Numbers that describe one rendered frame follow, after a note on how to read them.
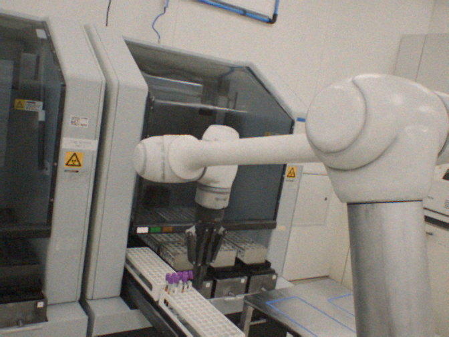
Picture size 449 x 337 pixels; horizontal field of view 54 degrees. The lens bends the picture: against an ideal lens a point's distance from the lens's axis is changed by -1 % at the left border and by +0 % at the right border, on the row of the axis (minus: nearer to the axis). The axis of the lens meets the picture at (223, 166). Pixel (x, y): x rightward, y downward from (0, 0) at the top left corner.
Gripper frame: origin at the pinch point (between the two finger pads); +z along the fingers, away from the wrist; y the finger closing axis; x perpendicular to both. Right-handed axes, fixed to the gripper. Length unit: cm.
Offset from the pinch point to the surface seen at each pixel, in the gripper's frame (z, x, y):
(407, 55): -104, 135, 259
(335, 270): 81, 135, 230
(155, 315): 15.9, 8.9, -6.6
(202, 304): 8.7, -0.5, 2.3
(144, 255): 9.3, 36.4, 1.0
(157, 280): 9.0, 16.9, -3.3
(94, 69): -50, 38, -23
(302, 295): 13.4, 2.7, 45.7
